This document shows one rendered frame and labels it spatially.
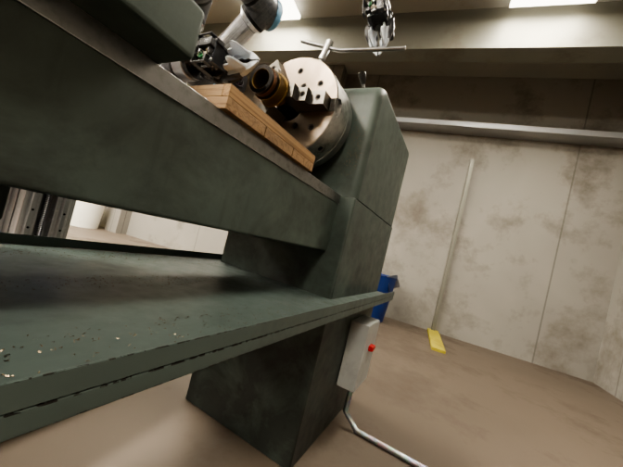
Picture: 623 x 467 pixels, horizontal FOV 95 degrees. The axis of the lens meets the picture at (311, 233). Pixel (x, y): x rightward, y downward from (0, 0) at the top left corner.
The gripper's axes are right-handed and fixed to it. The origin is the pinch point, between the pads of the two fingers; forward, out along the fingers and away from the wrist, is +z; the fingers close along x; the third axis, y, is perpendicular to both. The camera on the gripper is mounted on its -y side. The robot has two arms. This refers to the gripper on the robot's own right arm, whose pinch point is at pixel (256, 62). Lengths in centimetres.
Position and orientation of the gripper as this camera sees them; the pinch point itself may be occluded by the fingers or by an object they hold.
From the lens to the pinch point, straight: 79.2
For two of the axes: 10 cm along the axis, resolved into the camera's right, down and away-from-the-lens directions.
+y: -4.7, -1.5, -8.7
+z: 8.5, 2.0, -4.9
